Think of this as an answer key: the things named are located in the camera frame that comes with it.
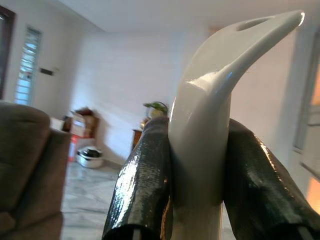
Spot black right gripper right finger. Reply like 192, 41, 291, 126
222, 118, 320, 240

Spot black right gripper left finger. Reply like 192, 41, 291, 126
101, 116, 175, 240

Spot beige long-handled dustpan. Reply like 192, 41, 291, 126
167, 9, 306, 240

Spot brown wooden side cabinet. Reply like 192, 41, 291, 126
131, 117, 153, 152

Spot white cooking pot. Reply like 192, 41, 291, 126
75, 146, 105, 169

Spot stacked cardboard boxes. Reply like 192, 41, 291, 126
62, 107, 100, 163

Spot green potted plant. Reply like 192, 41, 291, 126
143, 101, 169, 119

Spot dark grey fabric sofa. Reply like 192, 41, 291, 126
0, 99, 73, 240

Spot white louvred glass window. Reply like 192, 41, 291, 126
14, 24, 43, 106

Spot dark brown door frame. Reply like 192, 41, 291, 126
0, 5, 16, 100

